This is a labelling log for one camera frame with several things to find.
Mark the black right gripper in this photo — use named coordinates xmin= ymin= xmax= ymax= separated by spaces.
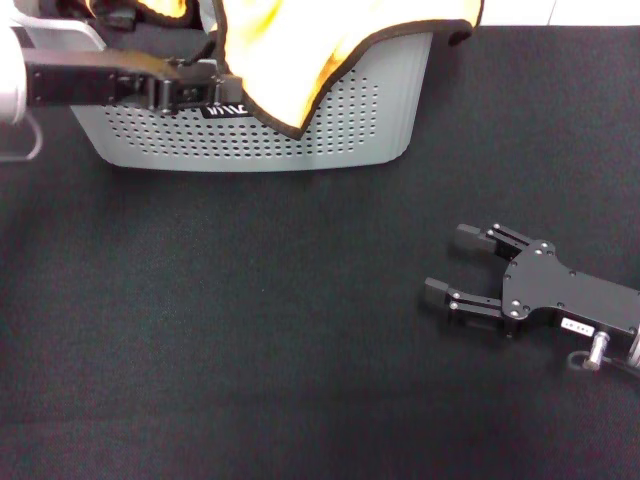
xmin=423 ymin=222 xmax=640 ymax=352

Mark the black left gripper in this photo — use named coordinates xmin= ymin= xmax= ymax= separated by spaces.
xmin=24 ymin=48 xmax=245 ymax=114

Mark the yellow and grey towel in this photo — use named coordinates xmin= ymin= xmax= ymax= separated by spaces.
xmin=212 ymin=0 xmax=487 ymax=142

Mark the small yellow towel black trim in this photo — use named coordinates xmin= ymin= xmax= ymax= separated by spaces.
xmin=82 ymin=0 xmax=204 ymax=30

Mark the grey perforated storage box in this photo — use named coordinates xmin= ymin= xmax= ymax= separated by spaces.
xmin=9 ymin=17 xmax=435 ymax=175

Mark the black tablecloth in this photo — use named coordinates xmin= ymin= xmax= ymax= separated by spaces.
xmin=0 ymin=22 xmax=640 ymax=480

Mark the black cloth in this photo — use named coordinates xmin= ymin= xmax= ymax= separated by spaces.
xmin=57 ymin=0 xmax=221 ymax=61

